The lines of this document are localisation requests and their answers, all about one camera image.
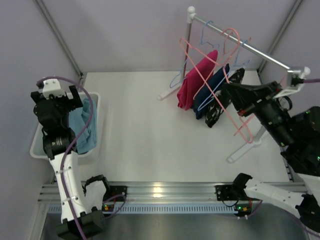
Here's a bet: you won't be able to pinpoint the light blue trousers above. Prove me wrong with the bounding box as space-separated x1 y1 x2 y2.
68 97 99 155

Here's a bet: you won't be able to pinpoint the pink hanger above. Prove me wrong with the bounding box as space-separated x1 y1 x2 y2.
187 28 240 100
179 27 255 144

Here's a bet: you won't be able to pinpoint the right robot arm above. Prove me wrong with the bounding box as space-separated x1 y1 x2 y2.
224 81 320 232

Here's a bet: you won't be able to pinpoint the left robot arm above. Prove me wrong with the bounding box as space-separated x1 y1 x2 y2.
31 79 109 240

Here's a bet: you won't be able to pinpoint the black patterned trousers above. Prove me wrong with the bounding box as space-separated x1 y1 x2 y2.
204 67 246 128

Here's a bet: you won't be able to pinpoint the navy blue trousers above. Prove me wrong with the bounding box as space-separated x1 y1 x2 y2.
192 62 230 120

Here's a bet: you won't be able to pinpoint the blue hanger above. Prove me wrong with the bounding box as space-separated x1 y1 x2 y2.
169 20 220 89
197 44 250 112

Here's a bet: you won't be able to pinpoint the magenta trousers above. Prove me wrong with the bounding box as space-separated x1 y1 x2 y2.
177 57 216 110

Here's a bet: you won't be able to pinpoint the blue hanger far left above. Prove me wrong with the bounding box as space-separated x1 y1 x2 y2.
169 20 220 89

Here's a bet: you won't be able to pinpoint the white plastic basket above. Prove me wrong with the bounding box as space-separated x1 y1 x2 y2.
29 92 105 165

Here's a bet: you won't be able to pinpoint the white metal clothes rack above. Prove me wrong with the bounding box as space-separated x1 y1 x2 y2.
157 5 311 163

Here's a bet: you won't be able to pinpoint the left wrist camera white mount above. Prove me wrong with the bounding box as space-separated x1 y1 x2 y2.
42 78 66 100

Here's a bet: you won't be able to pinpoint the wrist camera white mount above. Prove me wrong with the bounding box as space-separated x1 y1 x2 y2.
273 66 310 99
42 78 66 100

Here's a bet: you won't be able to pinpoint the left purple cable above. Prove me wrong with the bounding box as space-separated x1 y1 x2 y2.
36 75 127 240

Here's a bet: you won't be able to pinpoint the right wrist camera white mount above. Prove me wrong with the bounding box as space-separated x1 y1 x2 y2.
273 66 310 99

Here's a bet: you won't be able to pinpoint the aluminium mounting rail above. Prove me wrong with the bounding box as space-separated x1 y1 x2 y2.
37 181 309 204

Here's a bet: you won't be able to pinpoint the white slotted cable duct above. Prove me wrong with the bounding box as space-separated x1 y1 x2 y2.
47 202 253 216

